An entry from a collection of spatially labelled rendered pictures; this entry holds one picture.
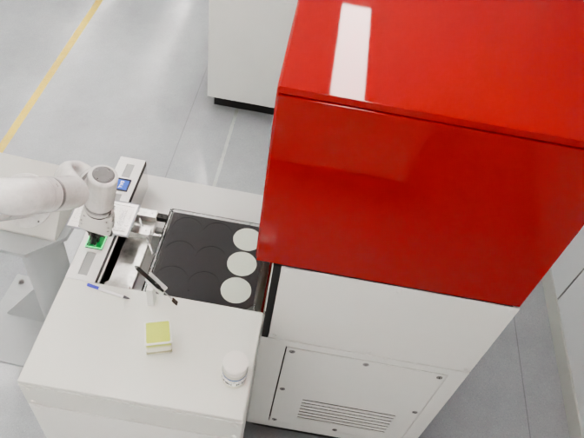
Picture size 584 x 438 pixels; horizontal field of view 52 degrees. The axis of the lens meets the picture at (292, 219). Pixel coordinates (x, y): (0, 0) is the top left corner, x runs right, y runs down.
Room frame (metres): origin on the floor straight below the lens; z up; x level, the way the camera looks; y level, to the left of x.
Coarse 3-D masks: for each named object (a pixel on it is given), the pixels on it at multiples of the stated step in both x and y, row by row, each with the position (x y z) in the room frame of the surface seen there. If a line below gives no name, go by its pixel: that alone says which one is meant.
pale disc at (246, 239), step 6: (240, 234) 1.30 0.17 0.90; (246, 234) 1.30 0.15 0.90; (252, 234) 1.31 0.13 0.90; (234, 240) 1.27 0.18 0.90; (240, 240) 1.27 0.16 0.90; (246, 240) 1.28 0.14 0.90; (252, 240) 1.28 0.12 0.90; (240, 246) 1.25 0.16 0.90; (246, 246) 1.25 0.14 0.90; (252, 246) 1.26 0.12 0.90
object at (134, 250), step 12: (132, 240) 1.20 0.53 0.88; (144, 240) 1.21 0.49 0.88; (120, 252) 1.14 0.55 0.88; (132, 252) 1.15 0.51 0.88; (144, 252) 1.16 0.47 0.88; (120, 264) 1.09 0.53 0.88; (132, 264) 1.10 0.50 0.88; (120, 276) 1.04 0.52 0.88; (132, 276) 1.05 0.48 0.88; (132, 288) 1.02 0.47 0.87
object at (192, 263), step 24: (192, 216) 1.33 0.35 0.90; (168, 240) 1.21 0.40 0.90; (192, 240) 1.23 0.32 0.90; (216, 240) 1.25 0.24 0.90; (168, 264) 1.11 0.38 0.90; (192, 264) 1.13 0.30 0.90; (216, 264) 1.15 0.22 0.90; (168, 288) 1.02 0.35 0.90; (192, 288) 1.04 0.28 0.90; (216, 288) 1.06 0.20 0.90
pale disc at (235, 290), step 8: (232, 280) 1.10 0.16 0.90; (240, 280) 1.11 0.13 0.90; (224, 288) 1.06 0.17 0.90; (232, 288) 1.07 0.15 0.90; (240, 288) 1.08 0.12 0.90; (248, 288) 1.08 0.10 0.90; (224, 296) 1.03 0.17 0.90; (232, 296) 1.04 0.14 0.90; (240, 296) 1.04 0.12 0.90; (248, 296) 1.05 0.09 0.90
